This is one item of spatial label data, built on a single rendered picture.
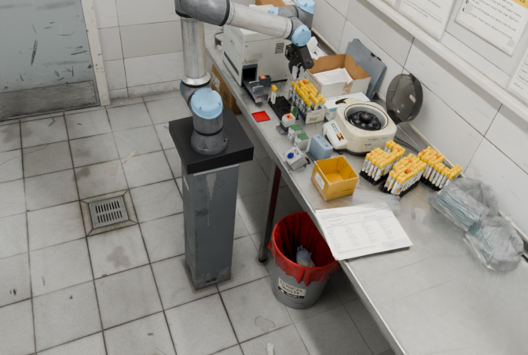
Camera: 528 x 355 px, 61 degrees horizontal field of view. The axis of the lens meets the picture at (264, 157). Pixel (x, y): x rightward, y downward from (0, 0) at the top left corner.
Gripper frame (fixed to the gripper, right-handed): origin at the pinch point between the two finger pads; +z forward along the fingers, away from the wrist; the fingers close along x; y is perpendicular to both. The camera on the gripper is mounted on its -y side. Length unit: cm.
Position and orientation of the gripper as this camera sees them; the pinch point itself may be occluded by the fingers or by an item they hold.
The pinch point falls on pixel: (296, 79)
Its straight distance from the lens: 201.1
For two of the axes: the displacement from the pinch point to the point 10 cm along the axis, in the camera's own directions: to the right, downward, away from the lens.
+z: -0.9, 7.3, 6.7
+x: -9.1, 2.1, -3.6
